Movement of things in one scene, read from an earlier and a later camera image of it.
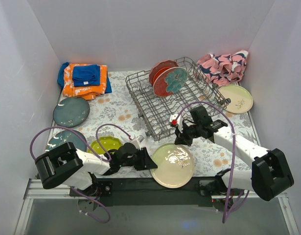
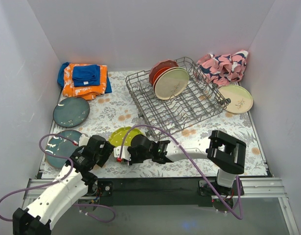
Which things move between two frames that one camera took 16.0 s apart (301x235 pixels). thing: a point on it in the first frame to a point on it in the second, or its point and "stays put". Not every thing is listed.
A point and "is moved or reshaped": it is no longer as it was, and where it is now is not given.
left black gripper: x=142 y=159 to x=106 y=152
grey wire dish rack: x=181 y=92 stays put
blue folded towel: x=86 y=75 stays put
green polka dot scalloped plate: x=104 y=143 is moved or reshaped
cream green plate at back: x=242 y=100 stays put
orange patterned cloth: x=84 y=92 stays put
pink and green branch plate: x=175 y=164 to x=170 y=82
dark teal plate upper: x=71 y=111 stays put
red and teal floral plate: x=169 y=80 to x=160 y=65
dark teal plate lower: x=61 y=137 stays put
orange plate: x=156 y=75 stays put
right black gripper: x=183 y=135 to x=130 y=152
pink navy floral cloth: x=223 y=70 stays put
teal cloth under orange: x=60 y=78 stays put
